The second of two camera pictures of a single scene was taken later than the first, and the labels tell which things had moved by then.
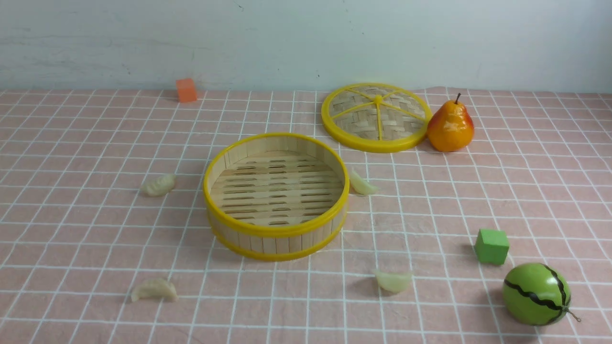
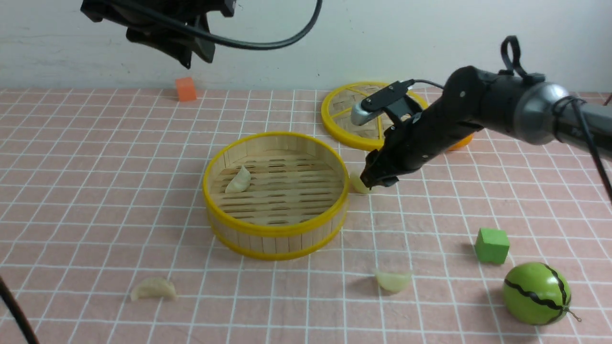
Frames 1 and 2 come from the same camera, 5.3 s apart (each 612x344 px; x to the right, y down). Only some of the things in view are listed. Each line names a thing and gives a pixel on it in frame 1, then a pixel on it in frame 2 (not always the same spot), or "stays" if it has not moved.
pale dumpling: x=155 y=288 stays
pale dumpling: x=159 y=185 -> x=240 y=182
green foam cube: x=492 y=246 stays
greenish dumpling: x=393 y=282 stays
